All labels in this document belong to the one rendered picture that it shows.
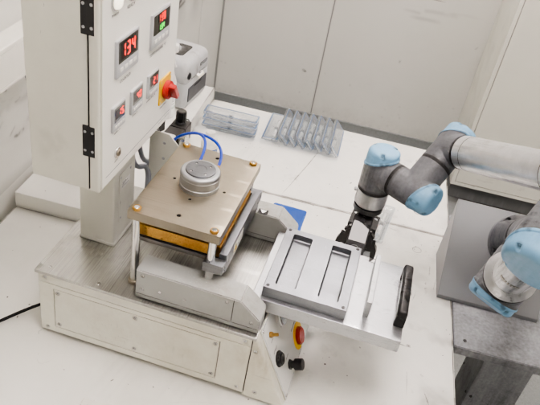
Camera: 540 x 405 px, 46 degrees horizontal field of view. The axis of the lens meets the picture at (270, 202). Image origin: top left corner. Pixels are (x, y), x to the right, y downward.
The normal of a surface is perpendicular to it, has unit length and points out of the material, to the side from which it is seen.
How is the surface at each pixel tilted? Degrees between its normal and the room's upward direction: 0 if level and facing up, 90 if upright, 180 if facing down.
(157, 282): 90
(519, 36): 90
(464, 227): 45
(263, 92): 90
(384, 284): 0
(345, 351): 0
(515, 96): 90
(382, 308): 0
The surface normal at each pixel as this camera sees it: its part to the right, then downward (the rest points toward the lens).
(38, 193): 0.15, -0.80
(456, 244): -0.04, -0.18
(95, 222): -0.26, 0.53
